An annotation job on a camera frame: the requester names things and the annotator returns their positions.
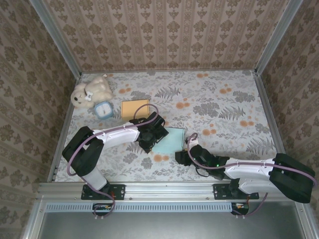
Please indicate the orange paper box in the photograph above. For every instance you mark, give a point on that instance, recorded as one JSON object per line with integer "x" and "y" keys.
{"x": 129, "y": 109}

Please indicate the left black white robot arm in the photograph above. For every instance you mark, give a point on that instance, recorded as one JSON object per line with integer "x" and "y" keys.
{"x": 117, "y": 135}

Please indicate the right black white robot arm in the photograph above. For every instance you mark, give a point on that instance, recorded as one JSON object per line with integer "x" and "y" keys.
{"x": 291, "y": 179}

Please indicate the floral patterned table cover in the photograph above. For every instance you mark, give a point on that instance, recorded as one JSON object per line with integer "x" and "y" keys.
{"x": 149, "y": 84}

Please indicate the small blue square clock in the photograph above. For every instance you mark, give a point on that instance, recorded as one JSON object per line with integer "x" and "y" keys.
{"x": 103, "y": 110}

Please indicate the grey metal panel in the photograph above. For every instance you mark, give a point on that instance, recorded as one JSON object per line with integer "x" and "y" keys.
{"x": 174, "y": 226}

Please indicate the cream plush dog toy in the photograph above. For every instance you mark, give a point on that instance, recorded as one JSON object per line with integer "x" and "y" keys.
{"x": 97, "y": 87}

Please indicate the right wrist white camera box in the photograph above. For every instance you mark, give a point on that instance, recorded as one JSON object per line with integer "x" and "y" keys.
{"x": 192, "y": 142}

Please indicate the aluminium mounting rail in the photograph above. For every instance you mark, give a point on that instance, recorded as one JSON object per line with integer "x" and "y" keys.
{"x": 169, "y": 190}

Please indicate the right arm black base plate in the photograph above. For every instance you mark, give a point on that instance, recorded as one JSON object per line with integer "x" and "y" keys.
{"x": 219, "y": 191}

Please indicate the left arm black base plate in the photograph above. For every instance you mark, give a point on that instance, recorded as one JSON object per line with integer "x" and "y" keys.
{"x": 119, "y": 191}

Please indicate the aluminium side rail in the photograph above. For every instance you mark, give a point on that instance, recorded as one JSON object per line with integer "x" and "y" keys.
{"x": 68, "y": 117}
{"x": 273, "y": 124}

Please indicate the aluminium frame post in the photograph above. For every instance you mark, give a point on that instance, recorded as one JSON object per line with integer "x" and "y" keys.
{"x": 56, "y": 37}
{"x": 277, "y": 37}

